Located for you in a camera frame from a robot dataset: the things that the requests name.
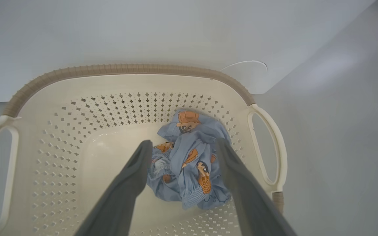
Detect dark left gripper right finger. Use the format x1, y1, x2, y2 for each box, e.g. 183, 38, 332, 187
216, 138, 297, 236

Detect blue cartoon print garment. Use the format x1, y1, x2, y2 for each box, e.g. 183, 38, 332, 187
147, 110, 233, 210

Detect cream laundry basket brown rim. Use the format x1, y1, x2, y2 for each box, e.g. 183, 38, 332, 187
0, 64, 288, 236

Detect round white filter cover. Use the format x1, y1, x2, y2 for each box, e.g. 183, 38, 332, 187
221, 60, 268, 94

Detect white front-load washing machine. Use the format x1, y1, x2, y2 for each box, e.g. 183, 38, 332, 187
0, 0, 378, 104

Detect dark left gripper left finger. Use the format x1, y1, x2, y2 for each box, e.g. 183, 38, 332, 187
74, 140, 153, 236

